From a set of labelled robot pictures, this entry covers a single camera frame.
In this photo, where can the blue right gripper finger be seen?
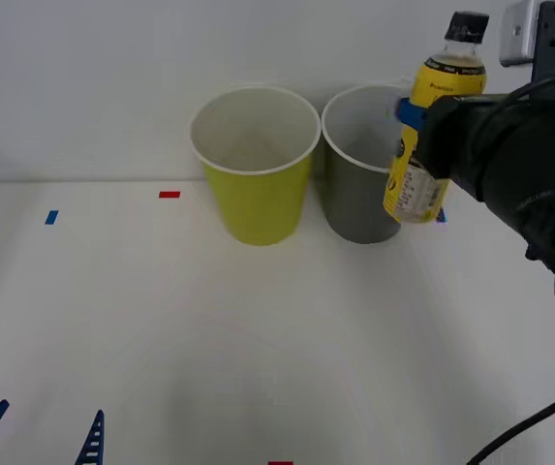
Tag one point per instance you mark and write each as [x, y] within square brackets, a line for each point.
[411, 114]

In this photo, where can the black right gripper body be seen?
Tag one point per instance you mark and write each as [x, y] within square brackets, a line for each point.
[456, 140]

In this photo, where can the yellow bottle with black cap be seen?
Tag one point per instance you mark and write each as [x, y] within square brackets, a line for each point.
[451, 80]

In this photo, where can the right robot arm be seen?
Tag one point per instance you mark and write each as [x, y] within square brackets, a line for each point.
[538, 174]

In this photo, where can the grey plastic bin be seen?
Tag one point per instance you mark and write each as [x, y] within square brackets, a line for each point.
[359, 203]

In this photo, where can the yellow-green plastic bin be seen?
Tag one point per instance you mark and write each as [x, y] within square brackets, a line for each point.
[257, 208]

